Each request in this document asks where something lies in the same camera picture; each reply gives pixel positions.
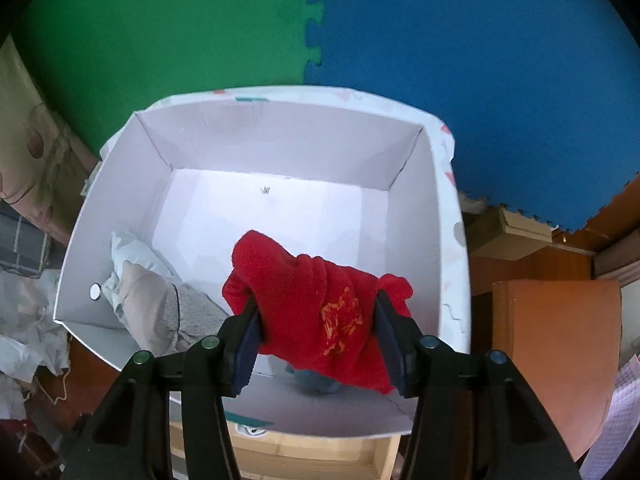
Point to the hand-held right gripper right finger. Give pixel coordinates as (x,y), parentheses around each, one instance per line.
(390,350)

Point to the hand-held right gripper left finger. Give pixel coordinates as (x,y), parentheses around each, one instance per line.
(246,355)

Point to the grey dotted underwear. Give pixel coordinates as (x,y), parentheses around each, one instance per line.
(200,310)

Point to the blue grey cloth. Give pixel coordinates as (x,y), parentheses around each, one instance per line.
(315,384)

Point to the red knit underwear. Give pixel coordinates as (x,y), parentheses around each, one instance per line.
(310,300)

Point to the beige pink underwear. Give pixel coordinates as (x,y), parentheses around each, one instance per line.
(147,305)

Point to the white cardboard box teal print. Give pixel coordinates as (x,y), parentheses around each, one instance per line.
(300,220)

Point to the pale blue underwear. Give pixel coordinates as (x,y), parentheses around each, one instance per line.
(135,260)

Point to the round silver magnet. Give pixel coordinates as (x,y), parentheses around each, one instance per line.
(95,291)

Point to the brown wooden furniture panel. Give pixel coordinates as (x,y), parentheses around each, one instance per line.
(555,360)

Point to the beige cardboard box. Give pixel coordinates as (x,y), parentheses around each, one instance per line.
(520,225)

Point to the white crumpled plastic bag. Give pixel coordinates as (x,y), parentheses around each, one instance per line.
(25,310)

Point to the pink checked paper sheets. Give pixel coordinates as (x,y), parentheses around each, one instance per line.
(620,410)

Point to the dark wooden furniture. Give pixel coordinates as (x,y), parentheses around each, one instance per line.
(615,260)

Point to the grey plaid blanket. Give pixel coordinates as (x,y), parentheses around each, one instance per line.
(25,245)

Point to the floral quilt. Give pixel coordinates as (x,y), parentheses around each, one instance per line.
(35,160)

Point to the blue foam mat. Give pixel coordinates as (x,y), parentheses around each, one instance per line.
(475,60)

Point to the green foam mat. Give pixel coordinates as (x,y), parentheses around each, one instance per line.
(175,25)

